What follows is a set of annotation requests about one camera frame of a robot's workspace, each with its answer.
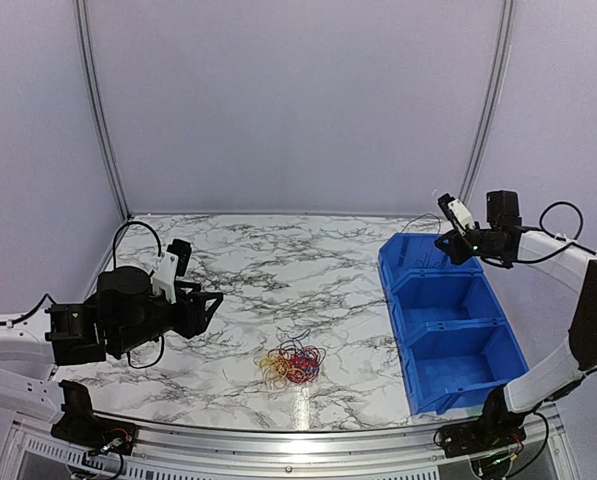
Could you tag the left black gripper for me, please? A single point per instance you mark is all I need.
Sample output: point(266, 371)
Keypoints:
point(192, 320)

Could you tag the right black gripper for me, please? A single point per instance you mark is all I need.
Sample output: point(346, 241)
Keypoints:
point(452, 249)

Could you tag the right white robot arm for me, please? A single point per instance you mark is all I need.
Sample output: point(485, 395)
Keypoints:
point(561, 294)

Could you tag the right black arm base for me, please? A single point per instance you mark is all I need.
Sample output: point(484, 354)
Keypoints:
point(478, 435)

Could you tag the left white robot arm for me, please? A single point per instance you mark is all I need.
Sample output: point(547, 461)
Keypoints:
point(58, 335)

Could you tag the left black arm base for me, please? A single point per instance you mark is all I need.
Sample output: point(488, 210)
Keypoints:
point(79, 424)

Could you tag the far blue storage bin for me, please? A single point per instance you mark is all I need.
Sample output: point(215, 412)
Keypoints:
point(406, 253)

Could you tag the blue storage bin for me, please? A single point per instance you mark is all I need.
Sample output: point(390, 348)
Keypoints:
point(406, 253)
point(426, 300)
point(455, 366)

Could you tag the middle blue storage bin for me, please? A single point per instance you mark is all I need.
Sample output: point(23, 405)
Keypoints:
point(426, 300)

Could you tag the near blue storage bin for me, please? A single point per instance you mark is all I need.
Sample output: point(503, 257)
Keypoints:
point(455, 366)

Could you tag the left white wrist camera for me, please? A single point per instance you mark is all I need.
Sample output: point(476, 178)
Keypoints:
point(171, 265)

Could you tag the aluminium front frame rail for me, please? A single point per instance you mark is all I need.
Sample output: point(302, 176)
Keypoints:
point(168, 451)

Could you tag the right aluminium corner post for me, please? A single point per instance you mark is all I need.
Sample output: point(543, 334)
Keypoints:
point(491, 99)

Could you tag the aluminium corner post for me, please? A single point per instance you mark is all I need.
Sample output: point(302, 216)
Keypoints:
point(86, 46)
point(491, 99)

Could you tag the left aluminium corner post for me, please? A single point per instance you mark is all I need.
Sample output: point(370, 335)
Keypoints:
point(86, 46)

